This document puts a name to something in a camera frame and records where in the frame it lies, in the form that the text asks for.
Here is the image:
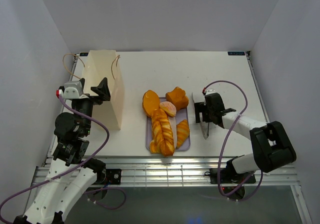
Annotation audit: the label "chunky orange bread loaf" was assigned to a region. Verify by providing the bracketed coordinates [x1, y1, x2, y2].
[165, 86, 189, 111]

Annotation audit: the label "metal serving tongs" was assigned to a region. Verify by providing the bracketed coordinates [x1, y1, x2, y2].
[191, 92, 210, 140]

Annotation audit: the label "pink sugared donut bread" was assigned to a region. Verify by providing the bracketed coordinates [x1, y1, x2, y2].
[159, 101, 177, 118]

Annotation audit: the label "long twisted braided bread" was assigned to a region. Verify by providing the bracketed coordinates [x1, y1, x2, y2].
[151, 108, 175, 157]

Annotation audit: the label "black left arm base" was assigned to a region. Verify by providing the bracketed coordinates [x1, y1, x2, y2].
[96, 168, 122, 185]

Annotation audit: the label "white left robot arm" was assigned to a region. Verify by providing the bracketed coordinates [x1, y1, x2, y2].
[13, 77, 111, 224]

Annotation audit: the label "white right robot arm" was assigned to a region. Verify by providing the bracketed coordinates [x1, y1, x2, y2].
[193, 91, 297, 183]

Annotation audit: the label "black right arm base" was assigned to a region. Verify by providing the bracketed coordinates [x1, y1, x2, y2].
[204, 168, 249, 184]

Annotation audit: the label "beige paper bag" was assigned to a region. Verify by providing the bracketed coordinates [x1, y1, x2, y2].
[81, 50, 125, 131]

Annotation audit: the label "white sugared bread slice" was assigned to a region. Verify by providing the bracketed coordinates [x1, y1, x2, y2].
[168, 116, 178, 149]

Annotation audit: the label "oval orange flat bread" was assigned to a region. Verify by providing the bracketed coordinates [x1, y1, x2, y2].
[142, 90, 160, 118]

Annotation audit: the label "lavender plastic tray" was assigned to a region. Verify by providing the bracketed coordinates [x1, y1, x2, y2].
[145, 108, 191, 153]

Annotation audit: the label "small striped croissant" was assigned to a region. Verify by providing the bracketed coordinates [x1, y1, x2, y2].
[176, 119, 190, 149]

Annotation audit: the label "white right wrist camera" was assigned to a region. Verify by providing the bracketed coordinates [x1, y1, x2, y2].
[202, 88, 216, 96]

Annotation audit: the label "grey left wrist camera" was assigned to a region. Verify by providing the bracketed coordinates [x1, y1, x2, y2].
[56, 78, 86, 100]

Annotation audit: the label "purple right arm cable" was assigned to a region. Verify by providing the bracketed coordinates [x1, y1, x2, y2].
[202, 80, 264, 202]

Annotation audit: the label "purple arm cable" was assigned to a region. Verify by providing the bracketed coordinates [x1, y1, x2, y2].
[202, 80, 264, 202]
[0, 95, 127, 219]

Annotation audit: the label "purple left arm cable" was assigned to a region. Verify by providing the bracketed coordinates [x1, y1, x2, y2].
[0, 95, 127, 219]

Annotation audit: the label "aluminium frame rail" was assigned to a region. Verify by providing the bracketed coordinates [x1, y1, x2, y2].
[31, 50, 313, 224]

